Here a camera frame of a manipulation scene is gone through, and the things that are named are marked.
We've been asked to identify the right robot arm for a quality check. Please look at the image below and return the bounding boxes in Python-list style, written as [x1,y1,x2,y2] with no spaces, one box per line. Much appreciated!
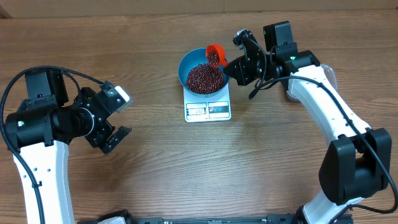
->
[224,21,397,223]

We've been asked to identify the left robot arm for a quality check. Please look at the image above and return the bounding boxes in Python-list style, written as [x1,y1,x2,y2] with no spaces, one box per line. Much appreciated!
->
[1,66,132,223]

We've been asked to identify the white digital kitchen scale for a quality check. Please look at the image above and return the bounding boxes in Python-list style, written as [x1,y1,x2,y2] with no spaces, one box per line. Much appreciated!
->
[183,84,232,123]

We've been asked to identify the red beans in bowl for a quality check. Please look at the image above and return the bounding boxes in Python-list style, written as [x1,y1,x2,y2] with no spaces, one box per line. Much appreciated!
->
[185,63,224,95]

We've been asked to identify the clear plastic container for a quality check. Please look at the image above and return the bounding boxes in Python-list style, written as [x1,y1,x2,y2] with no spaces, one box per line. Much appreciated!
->
[286,64,338,102]

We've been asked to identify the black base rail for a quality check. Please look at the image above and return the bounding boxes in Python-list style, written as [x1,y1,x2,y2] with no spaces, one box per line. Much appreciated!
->
[77,208,354,224]

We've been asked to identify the blue bowl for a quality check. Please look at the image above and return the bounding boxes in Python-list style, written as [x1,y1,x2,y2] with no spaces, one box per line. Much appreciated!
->
[178,48,229,98]

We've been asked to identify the red measuring scoop blue handle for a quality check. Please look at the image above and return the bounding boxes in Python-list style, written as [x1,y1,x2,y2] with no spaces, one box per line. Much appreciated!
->
[205,44,229,67]

